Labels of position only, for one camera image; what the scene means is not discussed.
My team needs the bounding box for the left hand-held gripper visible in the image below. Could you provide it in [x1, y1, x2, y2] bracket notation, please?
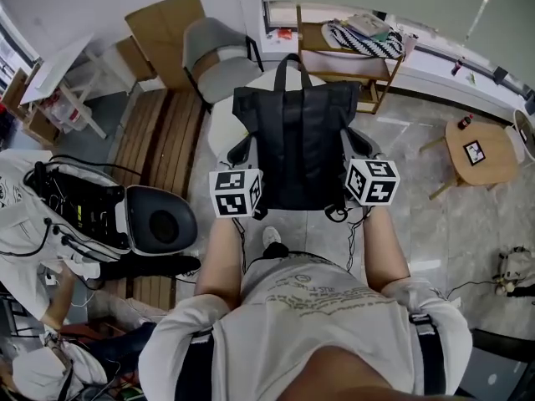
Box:
[208, 135, 269, 221]

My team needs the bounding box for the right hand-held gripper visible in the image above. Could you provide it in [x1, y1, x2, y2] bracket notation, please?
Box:
[341, 128, 401, 207]

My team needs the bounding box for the black backpack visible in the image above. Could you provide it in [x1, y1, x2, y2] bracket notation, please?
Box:
[232, 53, 363, 224]

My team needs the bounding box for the grey chair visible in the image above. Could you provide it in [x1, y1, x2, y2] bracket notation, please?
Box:
[182, 17, 265, 113]

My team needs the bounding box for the person's left forearm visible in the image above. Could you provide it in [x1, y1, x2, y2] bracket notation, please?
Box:
[194, 216, 252, 311]

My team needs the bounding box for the person's right forearm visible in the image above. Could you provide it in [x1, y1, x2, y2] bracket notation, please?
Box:
[361, 206, 411, 294]

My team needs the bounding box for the white round table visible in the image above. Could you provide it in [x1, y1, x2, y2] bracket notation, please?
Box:
[207, 73, 331, 171]

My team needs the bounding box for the wooden shelf rack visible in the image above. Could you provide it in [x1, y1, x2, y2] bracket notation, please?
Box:
[295, 4, 407, 116]

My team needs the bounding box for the person's white shoe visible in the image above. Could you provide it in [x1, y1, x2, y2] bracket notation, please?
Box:
[262, 226, 283, 250]

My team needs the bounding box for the wooden slatted panel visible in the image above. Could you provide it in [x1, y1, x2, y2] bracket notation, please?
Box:
[107, 88, 209, 313]

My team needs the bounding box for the black white patterned cloth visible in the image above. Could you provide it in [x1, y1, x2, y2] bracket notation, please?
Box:
[320, 18, 405, 60]

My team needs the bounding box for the white window sill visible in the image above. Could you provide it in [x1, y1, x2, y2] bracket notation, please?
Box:
[262, 1, 535, 113]

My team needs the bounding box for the black white printed card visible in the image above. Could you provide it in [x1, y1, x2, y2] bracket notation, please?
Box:
[462, 140, 487, 167]

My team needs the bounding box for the flat grey box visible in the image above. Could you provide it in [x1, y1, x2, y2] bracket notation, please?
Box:
[345, 13, 392, 38]

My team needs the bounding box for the small round wooden table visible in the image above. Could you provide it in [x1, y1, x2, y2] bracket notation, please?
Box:
[419, 117, 522, 201]

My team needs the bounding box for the small cardboard box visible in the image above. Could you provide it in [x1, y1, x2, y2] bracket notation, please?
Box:
[115, 35, 159, 84]

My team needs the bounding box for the large cardboard sheet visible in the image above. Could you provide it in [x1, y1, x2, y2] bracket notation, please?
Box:
[124, 0, 206, 92]

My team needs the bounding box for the pale woven chair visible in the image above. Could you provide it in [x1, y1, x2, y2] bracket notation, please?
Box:
[503, 109, 535, 163]

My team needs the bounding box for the person's white printed shirt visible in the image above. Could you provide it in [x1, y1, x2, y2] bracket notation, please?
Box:
[137, 251, 474, 401]

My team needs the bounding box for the white container with red label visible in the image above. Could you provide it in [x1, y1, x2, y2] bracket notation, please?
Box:
[48, 93, 85, 132]

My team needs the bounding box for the narrow roller blind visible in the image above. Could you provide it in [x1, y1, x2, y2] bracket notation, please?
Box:
[466, 0, 535, 84]

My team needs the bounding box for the beige bag on floor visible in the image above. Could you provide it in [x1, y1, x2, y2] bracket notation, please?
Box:
[492, 246, 535, 298]

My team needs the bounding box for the white trestle table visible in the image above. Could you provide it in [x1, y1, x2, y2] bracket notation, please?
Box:
[18, 31, 110, 140]

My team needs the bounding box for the stack of cardboard boxes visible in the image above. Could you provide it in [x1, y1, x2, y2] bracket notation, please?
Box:
[1, 68, 60, 146]

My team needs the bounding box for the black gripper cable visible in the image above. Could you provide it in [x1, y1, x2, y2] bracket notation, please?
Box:
[231, 217, 248, 276]
[344, 206, 369, 273]

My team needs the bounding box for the black harness strap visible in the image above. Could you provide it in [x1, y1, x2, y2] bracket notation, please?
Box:
[408, 313, 447, 397]
[177, 327, 217, 401]

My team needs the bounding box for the glass window with frame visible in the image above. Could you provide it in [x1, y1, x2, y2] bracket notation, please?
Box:
[0, 13, 43, 88]

